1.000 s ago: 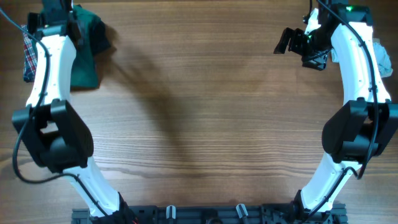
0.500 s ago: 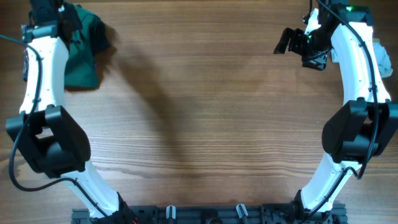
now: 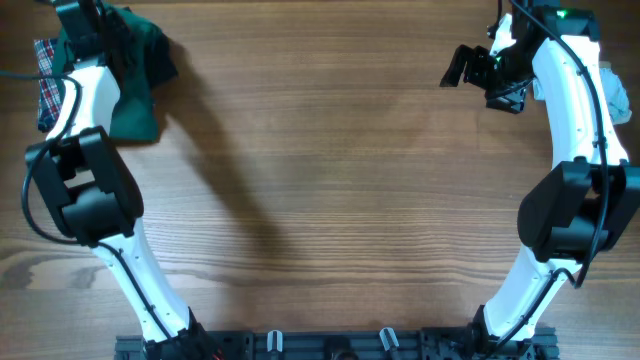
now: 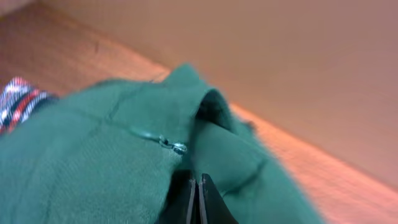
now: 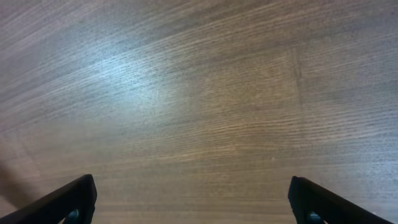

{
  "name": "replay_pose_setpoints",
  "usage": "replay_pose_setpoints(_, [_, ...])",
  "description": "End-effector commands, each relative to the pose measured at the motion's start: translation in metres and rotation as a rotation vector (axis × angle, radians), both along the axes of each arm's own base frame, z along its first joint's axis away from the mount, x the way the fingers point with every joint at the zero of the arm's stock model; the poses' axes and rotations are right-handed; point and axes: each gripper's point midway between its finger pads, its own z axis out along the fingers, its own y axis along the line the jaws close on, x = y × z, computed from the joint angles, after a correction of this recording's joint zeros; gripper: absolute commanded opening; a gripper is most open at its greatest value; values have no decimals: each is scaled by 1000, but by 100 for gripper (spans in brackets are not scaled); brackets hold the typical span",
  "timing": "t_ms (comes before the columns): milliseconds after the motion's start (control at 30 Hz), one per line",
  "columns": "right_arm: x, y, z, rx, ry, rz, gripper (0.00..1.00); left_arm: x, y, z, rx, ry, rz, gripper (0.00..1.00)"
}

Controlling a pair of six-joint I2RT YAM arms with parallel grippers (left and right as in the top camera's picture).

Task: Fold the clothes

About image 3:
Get dark green shorts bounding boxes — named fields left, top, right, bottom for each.
left=48, top=1, right=165, bottom=142

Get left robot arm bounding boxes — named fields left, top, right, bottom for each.
left=21, top=1, right=224, bottom=359

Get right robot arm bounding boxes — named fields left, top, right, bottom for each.
left=441, top=1, right=639, bottom=358

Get light blue striped cloth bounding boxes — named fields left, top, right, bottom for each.
left=530, top=61, right=632, bottom=131

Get black polo shirt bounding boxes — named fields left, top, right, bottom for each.
left=148, top=34, right=178, bottom=89

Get red plaid shirt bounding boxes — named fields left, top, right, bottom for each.
left=34, top=38, right=62, bottom=133

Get left black camera cable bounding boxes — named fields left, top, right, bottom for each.
left=0, top=69, right=174, bottom=344

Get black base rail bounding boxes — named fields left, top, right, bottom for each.
left=113, top=327, right=560, bottom=360

